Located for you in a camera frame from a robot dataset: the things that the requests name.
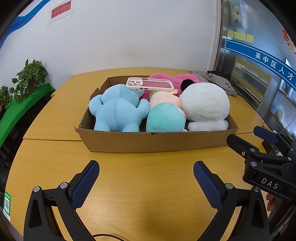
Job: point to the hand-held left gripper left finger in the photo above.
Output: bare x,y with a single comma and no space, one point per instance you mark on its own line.
84,183

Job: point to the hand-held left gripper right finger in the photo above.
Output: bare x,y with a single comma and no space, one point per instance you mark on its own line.
208,185

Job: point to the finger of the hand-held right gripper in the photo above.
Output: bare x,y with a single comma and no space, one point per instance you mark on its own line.
238,143
266,135

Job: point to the white round plush toy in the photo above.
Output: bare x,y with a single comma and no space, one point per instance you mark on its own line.
203,102

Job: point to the brown cardboard box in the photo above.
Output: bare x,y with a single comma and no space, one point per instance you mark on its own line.
150,141

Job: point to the pink pig plush toy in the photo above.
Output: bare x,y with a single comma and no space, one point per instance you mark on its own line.
164,115

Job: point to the light blue plush toy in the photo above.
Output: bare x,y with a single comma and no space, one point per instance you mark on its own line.
118,111

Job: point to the cream pink phone case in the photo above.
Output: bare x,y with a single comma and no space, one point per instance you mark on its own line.
155,85

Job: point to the wooden desktop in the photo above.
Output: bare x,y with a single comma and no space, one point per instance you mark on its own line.
138,176

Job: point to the person's right hand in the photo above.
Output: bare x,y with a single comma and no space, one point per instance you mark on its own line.
270,204

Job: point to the small black device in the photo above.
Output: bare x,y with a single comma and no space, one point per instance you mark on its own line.
269,148

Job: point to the metal display shelf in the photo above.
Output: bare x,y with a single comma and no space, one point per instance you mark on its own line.
249,78

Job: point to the dark grey cloth bag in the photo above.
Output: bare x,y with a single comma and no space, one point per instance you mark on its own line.
222,83

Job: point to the blue glass banner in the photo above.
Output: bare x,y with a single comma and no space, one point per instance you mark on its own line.
266,58

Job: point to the beige cloth bag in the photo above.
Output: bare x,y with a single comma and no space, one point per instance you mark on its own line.
201,75

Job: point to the green code sticker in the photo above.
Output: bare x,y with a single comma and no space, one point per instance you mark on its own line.
7,204

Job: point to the hot pink plush toy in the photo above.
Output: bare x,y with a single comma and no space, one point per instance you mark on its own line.
187,77

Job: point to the red window decorations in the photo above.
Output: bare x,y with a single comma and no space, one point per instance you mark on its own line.
289,39

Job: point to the yellow sticky note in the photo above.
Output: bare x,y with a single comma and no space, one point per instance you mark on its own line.
239,35
230,34
249,37

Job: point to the small green potted plant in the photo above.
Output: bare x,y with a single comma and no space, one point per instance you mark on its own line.
4,93

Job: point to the large green potted plant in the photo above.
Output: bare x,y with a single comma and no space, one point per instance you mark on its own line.
30,74

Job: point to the cartoon poster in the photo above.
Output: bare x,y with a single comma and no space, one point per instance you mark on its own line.
237,11

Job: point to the red wall sign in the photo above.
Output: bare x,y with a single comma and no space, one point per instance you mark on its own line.
60,10

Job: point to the blue wave wall decal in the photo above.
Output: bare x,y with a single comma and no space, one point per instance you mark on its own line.
20,20

